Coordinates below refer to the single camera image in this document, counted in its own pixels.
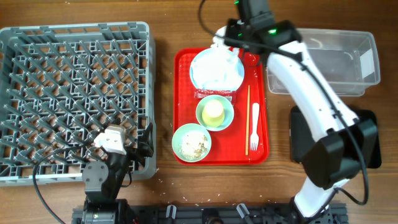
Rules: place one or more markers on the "white plastic fork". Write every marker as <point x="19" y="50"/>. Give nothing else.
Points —
<point x="254" y="138"/>

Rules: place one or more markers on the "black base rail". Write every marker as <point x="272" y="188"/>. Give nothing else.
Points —
<point x="268" y="213"/>

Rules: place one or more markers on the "red snack wrapper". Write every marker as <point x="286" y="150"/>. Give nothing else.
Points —
<point x="228" y="94"/>

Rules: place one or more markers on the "light blue bowl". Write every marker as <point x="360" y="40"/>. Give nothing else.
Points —
<point x="228" y="112"/>

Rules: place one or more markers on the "clear plastic bin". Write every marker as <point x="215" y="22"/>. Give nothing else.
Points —
<point x="347" y="59"/>

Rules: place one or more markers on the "red plastic tray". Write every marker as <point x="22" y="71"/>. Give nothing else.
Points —
<point x="228" y="146"/>

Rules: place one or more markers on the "white napkin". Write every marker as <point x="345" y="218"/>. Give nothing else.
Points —
<point x="217" y="68"/>

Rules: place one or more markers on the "light blue plate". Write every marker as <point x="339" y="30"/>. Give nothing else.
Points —
<point x="194" y="77"/>

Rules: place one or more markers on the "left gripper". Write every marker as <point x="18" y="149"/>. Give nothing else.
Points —
<point x="146" y="144"/>

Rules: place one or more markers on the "grey dishwasher rack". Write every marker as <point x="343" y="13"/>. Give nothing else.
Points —
<point x="61" y="85"/>

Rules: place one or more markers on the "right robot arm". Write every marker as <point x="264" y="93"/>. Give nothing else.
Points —
<point x="343" y="143"/>

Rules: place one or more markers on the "green bowl with food scraps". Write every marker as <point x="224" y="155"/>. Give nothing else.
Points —
<point x="191" y="143"/>

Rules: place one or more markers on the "yellow plastic cup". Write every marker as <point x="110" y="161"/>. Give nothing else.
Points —
<point x="213" y="113"/>

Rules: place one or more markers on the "black plastic tray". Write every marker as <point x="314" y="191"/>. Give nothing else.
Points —
<point x="301" y="138"/>

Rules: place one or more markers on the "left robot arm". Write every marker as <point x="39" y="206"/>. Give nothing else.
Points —
<point x="103" y="180"/>

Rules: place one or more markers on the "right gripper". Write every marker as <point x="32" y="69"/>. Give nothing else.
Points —
<point x="233" y="25"/>

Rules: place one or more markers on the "wooden chopstick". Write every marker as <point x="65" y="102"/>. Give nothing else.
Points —
<point x="247" y="120"/>

